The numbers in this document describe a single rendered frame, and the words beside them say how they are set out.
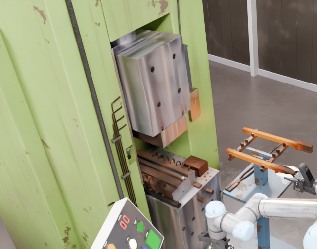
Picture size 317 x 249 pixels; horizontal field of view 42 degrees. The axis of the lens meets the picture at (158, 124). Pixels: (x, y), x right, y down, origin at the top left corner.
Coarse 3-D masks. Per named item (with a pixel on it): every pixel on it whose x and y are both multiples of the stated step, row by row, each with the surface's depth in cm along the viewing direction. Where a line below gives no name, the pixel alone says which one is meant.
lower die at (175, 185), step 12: (144, 156) 246; (156, 156) 246; (144, 168) 238; (156, 168) 234; (180, 168) 232; (144, 180) 230; (168, 180) 225; (180, 180) 223; (192, 180) 229; (168, 192) 219; (180, 192) 223
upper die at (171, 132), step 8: (176, 120) 205; (184, 120) 210; (168, 128) 201; (176, 128) 206; (184, 128) 211; (136, 136) 213; (144, 136) 208; (160, 136) 199; (168, 136) 203; (176, 136) 208; (160, 144) 202; (168, 144) 205
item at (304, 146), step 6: (246, 132) 257; (252, 132) 254; (258, 132) 252; (264, 132) 251; (270, 138) 247; (276, 138) 244; (282, 138) 243; (288, 144) 239; (294, 144) 237; (300, 144) 234; (306, 144) 233; (306, 150) 234; (312, 150) 233
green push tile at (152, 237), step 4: (152, 232) 189; (148, 236) 186; (152, 236) 188; (156, 236) 190; (148, 240) 184; (152, 240) 186; (156, 240) 188; (160, 240) 190; (148, 244) 184; (152, 244) 185; (156, 244) 187; (152, 248) 185; (156, 248) 186
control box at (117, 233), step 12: (120, 204) 185; (132, 204) 187; (108, 216) 182; (120, 216) 178; (132, 216) 184; (144, 216) 190; (108, 228) 173; (120, 228) 175; (132, 228) 181; (144, 228) 186; (96, 240) 171; (108, 240) 168; (120, 240) 172; (144, 240) 184
